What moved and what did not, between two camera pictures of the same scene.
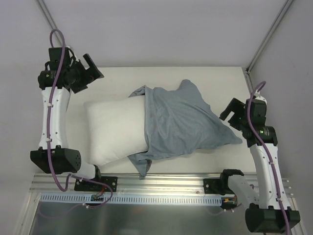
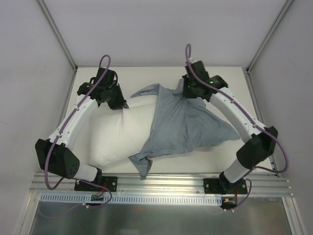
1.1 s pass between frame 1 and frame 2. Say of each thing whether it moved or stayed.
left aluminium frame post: stayed
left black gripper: moved
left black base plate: stayed
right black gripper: moved
